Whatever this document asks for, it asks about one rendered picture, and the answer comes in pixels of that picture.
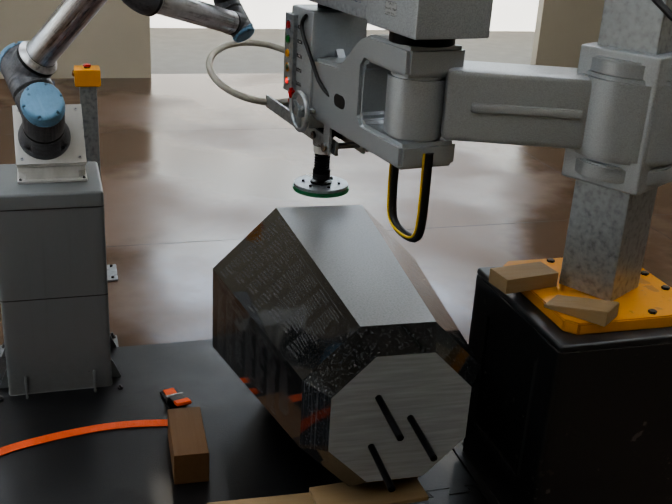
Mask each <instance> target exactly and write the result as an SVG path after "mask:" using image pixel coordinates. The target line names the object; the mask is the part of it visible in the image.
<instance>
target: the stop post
mask: <svg viewBox="0 0 672 504"><path fill-rule="evenodd" d="M74 80H75V82H74V83H75V86H76V87H79V93H80V104H81V108H82V118H83V129H84V139H85V150H86V160H87V162H89V161H95V162H97V163H98V167H99V172H100V177H101V168H100V147H99V125H98V104H97V87H100V86H101V72H100V67H99V66H98V65H91V67H83V66H82V65H75V66H74ZM110 281H118V276H117V269H116V264H113V265H112V264H111V265H107V282H110Z"/></svg>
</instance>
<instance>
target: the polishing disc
mask: <svg viewBox="0 0 672 504"><path fill-rule="evenodd" d="M332 177H333V179H329V180H327V181H324V182H319V181H317V180H314V179H313V178H312V177H310V176H308V175H304V176H300V177H298V178H296V179H295V180H294V183H293V190H294V191H295V192H297V193H299V194H301V195H304V196H309V197H315V198H334V197H339V196H343V195H345V194H347V193H348V191H349V186H348V182H347V181H346V180H344V179H342V178H339V177H336V176H332ZM302 179H305V181H302ZM338 182H340V184H338ZM310 184H311V185H312V187H309V185H310ZM327 186H330V188H327Z"/></svg>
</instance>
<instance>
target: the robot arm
mask: <svg viewBox="0 0 672 504"><path fill-rule="evenodd" d="M107 1H108V0H63V1H62V2H61V3H60V5H59V6H58V7H57V8H56V10H55V11H54V12H53V13H52V15H51V16H50V17H49V18H48V20H47V21H46V22H45V23H44V25H43V26H42V27H41V28H40V30H39V31H38V32H37V33H36V35H35V36H34V37H33V38H32V40H31V41H30V40H27V41H18V42H17V43H16V44H15V43H12V44H10V45H8V46H6V47H5V48H4V49H3V50H2V51H1V54H0V71H1V73H2V75H3V77H4V79H5V81H6V84H7V86H8V88H9V90H10V92H11V95H12V97H13V99H14V101H15V103H16V106H17V108H18V110H19V112H20V115H21V118H22V123H21V125H20V127H19V130H18V141H19V144H20V146H21V148H22V149H23V151H24V152H25V153H27V154H28V155H29V156H31V157H33V158H36V159H41V160H50V159H54V158H57V157H59V156H61V155H62V154H63V153H65V151H66V150H67V149H68V147H69V145H70V141H71V134H70V130H69V127H68V125H67V124H66V123H65V101H64V98H63V96H62V94H61V92H60V91H59V90H58V89H57V88H56V87H55V86H54V85H53V83H52V81H51V76H52V75H53V74H54V73H55V71H56V70H57V60H58V59H59V58H60V57H61V55H62V54H63V53H64V52H65V51H66V49H67V48H68V47H69V46H70V45H71V43H72V42H73V41H74V40H75V39H76V38H77V36H78V35H79V34H80V33H81V32H82V30H83V29H84V28H85V27H86V26H87V24H88V23H89V22H90V21H91V20H92V19H93V17H94V16H95V15H96V14H97V13H98V11H99V10H100V9H101V8H102V7H103V5H104V4H105V3H106V2H107ZM121 1H122V2H123V3H125V4H126V5H127V6H128V7H129V8H131V9H132V10H134V11H135V12H137V13H139V14H141V15H145V16H154V15H156V14H159V15H162V16H166V17H169V18H173V19H177V20H180V21H184V22H187V23H191V24H194V25H198V26H202V27H205V28H209V29H212V30H216V31H220V32H223V33H225V34H228V35H231V36H232V37H233V40H234V41H235V42H237V43H240V42H243V41H246V40H247V39H249V38H250V37H251V36H252V35H253V34H254V31H255V29H254V27H253V24H252V23H251V21H250V19H249V17H248V15H247V13H246V12H245V10H244V8H243V6H242V4H241V2H240V0H213V1H214V5H212V4H209V3H206V2H202V1H199V0H121Z"/></svg>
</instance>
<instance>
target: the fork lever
mask: <svg viewBox="0 0 672 504"><path fill-rule="evenodd" d="M266 100H267V105H265V106H266V107H267V108H268V109H270V110H271V111H273V112H274V113H275V114H277V115H278V116H280V117H281V118H282V119H284V120H285V121H287V122H288V123H289V124H291V125H292V126H293V124H292V120H291V117H290V116H289V114H288V113H289V105H282V104H281V103H280V102H278V101H277V100H275V99H274V98H272V97H271V96H269V95H266ZM302 133H303V134H305V135H306V136H308V137H309V138H310V139H312V140H313V141H315V142H316V143H317V144H319V145H320V146H321V150H322V152H324V151H326V148H327V147H326V144H325V143H323V132H322V131H321V130H319V129H318V128H312V129H309V128H307V129H306V130H305V131H304V132H302ZM341 140H343V141H344V142H346V143H338V142H337V141H335V140H334V139H333V138H332V144H331V154H333V155H334V156H338V149H347V148H354V149H356V150H357V151H359V152H360V153H362V154H365V148H363V147H361V146H360V145H358V144H356V143H354V142H353V141H351V140H349V139H348V138H346V137H344V136H343V135H342V139H341Z"/></svg>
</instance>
